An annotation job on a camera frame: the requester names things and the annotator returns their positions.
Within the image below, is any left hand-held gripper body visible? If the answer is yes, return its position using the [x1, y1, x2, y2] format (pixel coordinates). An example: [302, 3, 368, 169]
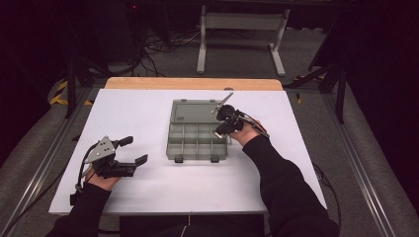
[84, 135, 138, 180]

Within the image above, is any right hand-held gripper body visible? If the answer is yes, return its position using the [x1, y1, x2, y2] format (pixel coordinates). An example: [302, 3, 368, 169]
[211, 91, 247, 134]

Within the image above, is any clear grey compartment box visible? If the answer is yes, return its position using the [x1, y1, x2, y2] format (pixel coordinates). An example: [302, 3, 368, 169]
[165, 98, 233, 164]

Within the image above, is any person's right hand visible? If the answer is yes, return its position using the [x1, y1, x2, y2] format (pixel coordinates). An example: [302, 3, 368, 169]
[228, 119, 265, 148]

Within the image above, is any person's left hand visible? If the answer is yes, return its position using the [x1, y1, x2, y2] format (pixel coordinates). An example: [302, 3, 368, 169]
[84, 168, 123, 193]

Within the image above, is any wooden table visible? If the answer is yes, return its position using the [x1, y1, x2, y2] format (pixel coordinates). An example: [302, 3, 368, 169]
[104, 76, 285, 92]

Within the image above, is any yellow black hazard tape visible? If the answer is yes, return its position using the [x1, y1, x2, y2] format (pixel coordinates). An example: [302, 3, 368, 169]
[48, 80, 95, 107]

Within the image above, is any black metal stand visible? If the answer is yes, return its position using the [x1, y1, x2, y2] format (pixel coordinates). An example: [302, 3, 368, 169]
[63, 58, 111, 119]

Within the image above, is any person's dark torso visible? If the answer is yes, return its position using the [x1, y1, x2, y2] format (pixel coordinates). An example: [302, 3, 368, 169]
[119, 214, 267, 237]

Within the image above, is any white metal stand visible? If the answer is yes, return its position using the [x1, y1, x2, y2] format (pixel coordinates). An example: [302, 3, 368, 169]
[196, 4, 292, 77]

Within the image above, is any black tripod stand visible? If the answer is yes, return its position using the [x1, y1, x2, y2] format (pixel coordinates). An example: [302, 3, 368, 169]
[283, 48, 351, 124]

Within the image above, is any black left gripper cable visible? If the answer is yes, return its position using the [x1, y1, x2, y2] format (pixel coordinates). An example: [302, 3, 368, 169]
[69, 144, 100, 205]

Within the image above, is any aluminium floor rail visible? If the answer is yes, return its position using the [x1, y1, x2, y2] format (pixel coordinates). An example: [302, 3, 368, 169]
[0, 88, 97, 237]
[319, 93, 397, 237]

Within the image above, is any bundle of black floor cables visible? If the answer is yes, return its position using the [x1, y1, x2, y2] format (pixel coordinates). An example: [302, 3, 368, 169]
[136, 29, 203, 77]

